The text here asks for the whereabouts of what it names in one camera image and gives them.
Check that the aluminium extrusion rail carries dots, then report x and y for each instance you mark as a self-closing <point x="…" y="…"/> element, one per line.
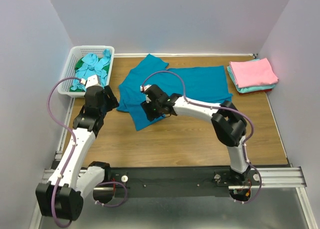
<point x="278" y="177"/>

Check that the white plastic laundry basket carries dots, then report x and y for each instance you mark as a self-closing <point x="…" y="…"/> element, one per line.
<point x="73" y="87"/>

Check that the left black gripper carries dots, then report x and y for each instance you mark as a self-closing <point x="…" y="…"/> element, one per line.
<point x="113" y="101"/>

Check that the teal blue t-shirt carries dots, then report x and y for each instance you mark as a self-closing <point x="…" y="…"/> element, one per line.
<point x="206" y="84"/>

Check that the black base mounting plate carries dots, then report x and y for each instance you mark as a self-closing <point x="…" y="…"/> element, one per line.
<point x="172" y="182"/>

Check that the mint folded t-shirt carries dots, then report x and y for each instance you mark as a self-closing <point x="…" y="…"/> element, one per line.
<point x="248" y="89"/>

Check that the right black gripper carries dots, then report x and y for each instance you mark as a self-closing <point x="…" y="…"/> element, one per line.
<point x="146" y="106"/>

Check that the light blue crumpled t-shirt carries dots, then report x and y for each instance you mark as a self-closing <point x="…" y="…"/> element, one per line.
<point x="91" y="65"/>

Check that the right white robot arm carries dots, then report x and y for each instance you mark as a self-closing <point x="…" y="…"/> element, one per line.
<point x="229" y="125"/>

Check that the green t-shirt in basket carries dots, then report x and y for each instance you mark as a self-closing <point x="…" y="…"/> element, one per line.
<point x="84" y="70"/>

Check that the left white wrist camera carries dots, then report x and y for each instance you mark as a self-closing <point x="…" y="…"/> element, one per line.
<point x="93" y="80"/>

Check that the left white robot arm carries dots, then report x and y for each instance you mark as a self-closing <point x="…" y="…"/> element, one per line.
<point x="63" y="195"/>

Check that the pink folded t-shirt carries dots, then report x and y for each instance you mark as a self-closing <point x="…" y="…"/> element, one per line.
<point x="253" y="73"/>

